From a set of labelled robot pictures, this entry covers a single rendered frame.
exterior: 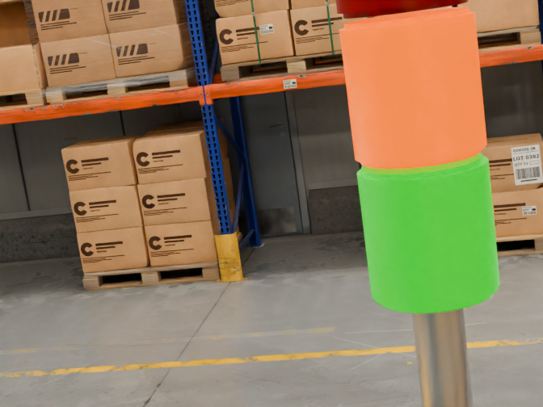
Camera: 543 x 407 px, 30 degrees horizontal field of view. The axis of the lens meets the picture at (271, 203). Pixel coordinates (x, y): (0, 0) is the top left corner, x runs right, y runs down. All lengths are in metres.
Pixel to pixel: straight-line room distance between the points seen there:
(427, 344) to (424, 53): 0.11
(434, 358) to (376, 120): 0.10
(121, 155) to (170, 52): 0.96
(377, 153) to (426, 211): 0.03
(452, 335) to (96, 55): 7.94
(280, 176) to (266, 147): 0.30
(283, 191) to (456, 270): 9.07
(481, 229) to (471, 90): 0.05
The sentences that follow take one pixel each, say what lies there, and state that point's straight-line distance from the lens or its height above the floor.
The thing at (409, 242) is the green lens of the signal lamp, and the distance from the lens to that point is 0.37.
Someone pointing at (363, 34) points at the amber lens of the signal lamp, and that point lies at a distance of 0.36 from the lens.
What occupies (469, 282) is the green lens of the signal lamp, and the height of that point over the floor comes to 2.17.
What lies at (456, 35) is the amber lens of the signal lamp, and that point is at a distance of 0.37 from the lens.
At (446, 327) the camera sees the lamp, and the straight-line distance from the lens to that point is 0.40.
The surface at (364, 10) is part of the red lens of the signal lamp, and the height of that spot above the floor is 2.27.
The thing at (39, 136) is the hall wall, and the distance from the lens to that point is 10.07.
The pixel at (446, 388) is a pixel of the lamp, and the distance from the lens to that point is 0.41.
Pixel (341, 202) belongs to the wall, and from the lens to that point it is 9.31.
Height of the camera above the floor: 2.29
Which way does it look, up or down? 12 degrees down
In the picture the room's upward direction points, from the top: 8 degrees counter-clockwise
